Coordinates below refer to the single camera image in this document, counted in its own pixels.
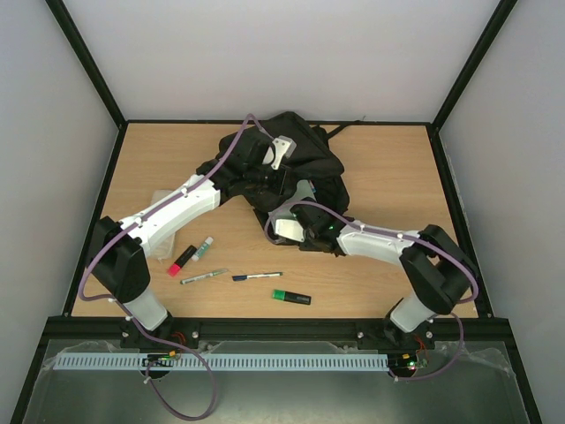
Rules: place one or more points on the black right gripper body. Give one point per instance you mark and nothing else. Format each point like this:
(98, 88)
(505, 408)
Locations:
(299, 212)

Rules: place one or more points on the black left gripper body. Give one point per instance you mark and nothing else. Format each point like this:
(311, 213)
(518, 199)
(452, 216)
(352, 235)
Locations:
(256, 177)

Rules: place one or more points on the pale green notebook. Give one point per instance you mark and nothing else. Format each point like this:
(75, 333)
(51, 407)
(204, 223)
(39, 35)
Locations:
(304, 191)

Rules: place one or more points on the black student backpack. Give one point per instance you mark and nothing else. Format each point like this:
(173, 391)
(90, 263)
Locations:
(312, 160)

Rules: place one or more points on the green highlighter black body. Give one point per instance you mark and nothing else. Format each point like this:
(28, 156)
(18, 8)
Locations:
(291, 297)

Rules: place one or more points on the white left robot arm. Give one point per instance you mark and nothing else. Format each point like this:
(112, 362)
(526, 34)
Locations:
(119, 249)

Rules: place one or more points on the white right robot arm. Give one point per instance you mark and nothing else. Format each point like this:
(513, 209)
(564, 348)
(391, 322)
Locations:
(441, 274)

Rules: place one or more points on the blue capped white pen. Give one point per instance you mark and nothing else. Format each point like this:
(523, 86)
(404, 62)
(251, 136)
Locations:
(238, 278)

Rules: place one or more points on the pink highlighter black body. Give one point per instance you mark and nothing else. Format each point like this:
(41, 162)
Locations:
(182, 259)

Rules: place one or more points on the silver green pen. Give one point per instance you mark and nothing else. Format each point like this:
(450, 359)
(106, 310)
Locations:
(200, 277)

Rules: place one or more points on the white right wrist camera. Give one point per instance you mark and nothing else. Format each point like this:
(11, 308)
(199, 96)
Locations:
(289, 229)

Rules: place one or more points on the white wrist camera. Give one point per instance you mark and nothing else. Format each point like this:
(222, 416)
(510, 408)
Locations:
(280, 148)
(289, 229)

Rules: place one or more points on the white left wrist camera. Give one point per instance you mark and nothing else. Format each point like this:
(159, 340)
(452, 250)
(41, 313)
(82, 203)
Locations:
(280, 148)

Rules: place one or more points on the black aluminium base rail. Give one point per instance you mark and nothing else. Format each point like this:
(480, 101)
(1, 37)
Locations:
(366, 334)

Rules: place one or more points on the light blue cable duct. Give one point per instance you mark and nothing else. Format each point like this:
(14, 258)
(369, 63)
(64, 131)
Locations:
(223, 362)

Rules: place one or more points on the black cage frame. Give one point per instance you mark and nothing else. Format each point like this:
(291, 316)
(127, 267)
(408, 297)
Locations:
(486, 327)

